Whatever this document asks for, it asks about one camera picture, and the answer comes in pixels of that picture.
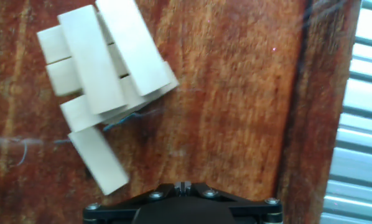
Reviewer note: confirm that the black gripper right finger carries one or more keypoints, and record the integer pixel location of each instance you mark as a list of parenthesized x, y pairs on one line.
[(245, 207)]

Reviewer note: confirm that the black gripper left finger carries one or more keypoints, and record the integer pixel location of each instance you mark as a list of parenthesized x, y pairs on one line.
[(127, 205)]

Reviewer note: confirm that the dark red wooden board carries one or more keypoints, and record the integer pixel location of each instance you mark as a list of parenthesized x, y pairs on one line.
[(220, 124)]

